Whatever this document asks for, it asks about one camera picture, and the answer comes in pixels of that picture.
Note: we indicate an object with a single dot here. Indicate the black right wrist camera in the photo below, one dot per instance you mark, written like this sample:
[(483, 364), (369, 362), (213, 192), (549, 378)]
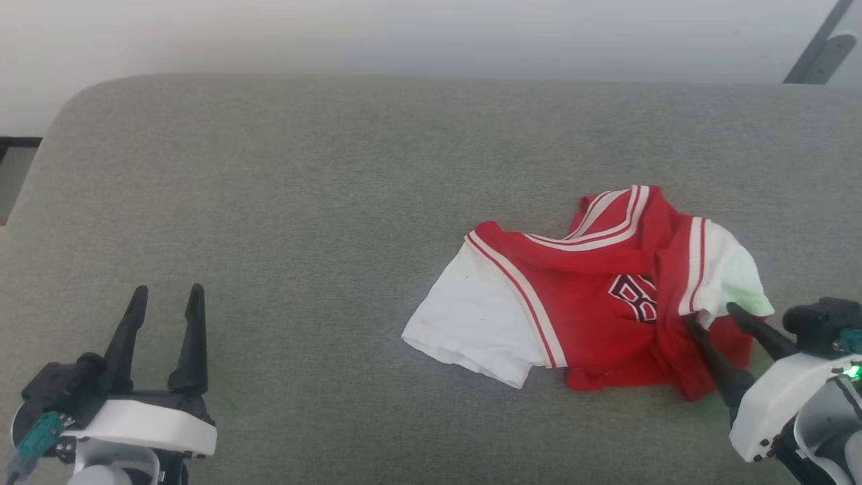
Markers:
[(818, 323)]

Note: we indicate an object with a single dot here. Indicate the teal camera connector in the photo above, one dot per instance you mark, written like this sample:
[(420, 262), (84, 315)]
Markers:
[(850, 340), (37, 441)]

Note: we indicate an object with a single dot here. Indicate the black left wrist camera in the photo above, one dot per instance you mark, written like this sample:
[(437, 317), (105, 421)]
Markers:
[(64, 387)]

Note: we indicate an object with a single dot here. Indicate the red and white jersey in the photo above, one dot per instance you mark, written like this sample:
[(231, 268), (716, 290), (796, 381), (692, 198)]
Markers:
[(586, 303)]

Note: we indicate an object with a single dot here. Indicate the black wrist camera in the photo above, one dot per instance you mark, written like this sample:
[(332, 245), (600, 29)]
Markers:
[(64, 387), (818, 323)]

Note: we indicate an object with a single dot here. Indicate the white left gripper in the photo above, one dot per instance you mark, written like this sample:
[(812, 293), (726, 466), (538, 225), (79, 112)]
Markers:
[(148, 424)]

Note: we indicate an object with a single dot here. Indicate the teal right camera connector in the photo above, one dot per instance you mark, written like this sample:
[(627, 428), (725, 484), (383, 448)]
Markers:
[(850, 340)]

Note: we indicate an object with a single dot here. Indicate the teal left camera connector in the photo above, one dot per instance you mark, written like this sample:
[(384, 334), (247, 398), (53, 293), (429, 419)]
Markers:
[(37, 441)]

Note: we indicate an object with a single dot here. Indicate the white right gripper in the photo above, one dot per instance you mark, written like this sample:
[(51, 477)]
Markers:
[(774, 404)]

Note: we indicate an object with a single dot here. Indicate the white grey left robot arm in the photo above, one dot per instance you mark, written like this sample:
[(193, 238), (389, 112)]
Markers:
[(108, 471)]

